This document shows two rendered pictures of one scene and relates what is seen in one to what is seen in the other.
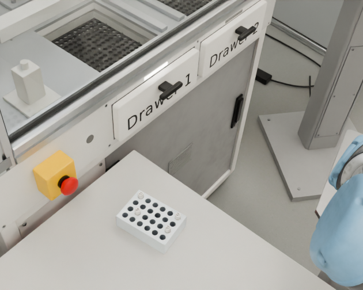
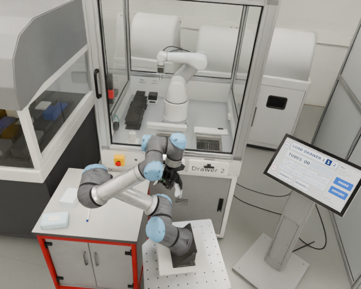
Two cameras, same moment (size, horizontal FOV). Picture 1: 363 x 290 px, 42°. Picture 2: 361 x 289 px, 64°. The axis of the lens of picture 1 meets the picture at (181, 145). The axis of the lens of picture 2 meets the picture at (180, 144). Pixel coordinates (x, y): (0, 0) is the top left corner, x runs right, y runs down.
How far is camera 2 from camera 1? 143 cm
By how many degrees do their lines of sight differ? 42
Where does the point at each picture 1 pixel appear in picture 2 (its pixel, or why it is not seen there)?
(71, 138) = (129, 155)
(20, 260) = not seen: hidden behind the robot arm
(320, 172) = (257, 272)
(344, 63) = (281, 223)
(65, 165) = (120, 158)
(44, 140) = (120, 148)
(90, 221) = not seen: hidden behind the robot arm
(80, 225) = not seen: hidden behind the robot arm
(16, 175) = (110, 152)
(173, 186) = (144, 188)
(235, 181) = (222, 243)
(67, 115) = (128, 147)
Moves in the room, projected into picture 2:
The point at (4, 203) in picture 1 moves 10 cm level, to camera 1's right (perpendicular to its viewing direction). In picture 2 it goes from (105, 157) to (110, 165)
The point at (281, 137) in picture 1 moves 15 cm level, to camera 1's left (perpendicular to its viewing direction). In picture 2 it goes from (260, 246) to (248, 234)
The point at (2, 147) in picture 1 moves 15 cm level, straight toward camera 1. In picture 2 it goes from (108, 142) to (94, 153)
